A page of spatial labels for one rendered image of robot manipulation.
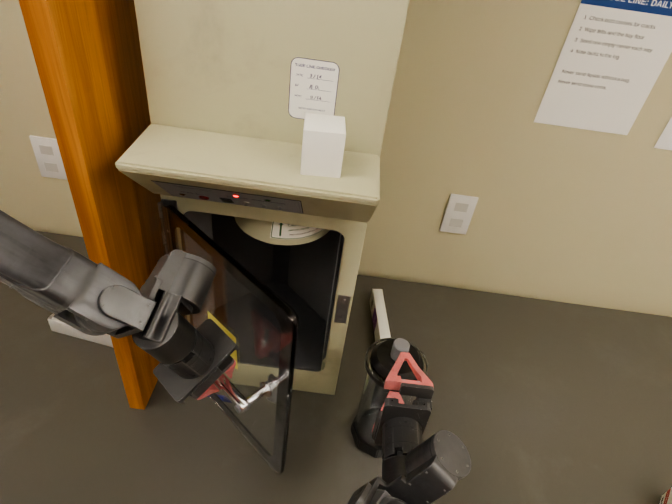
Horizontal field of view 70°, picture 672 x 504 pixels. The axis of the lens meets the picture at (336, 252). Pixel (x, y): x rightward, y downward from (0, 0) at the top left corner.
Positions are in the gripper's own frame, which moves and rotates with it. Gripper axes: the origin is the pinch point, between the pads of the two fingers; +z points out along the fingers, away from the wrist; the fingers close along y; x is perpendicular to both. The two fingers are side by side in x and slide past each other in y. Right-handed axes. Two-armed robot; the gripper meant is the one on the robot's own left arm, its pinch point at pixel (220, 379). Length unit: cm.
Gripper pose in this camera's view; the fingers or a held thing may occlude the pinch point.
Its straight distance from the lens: 75.9
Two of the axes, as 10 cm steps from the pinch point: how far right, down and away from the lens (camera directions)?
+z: 1.9, 5.4, 8.2
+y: -6.9, 6.7, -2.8
